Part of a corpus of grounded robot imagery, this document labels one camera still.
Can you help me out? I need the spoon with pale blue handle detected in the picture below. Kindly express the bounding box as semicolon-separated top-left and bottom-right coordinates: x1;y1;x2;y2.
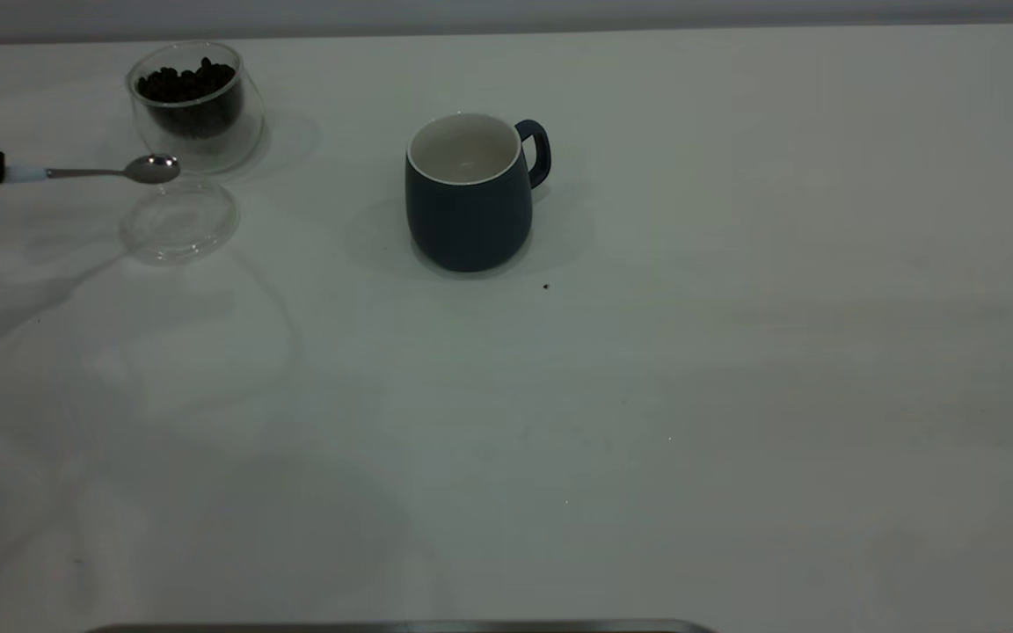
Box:
2;155;181;186

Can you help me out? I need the dark grey ceramic mug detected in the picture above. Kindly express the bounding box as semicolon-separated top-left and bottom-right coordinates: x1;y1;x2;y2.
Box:
404;113;552;273

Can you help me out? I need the coffee bean pile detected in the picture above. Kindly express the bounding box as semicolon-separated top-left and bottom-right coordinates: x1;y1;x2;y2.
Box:
136;57;244;140

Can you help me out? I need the small clear glass dish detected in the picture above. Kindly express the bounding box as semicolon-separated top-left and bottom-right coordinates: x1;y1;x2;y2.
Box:
118;176;242;265

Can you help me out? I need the double-wall glass cup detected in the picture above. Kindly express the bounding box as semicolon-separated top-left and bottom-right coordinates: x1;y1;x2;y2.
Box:
127;40;266;175

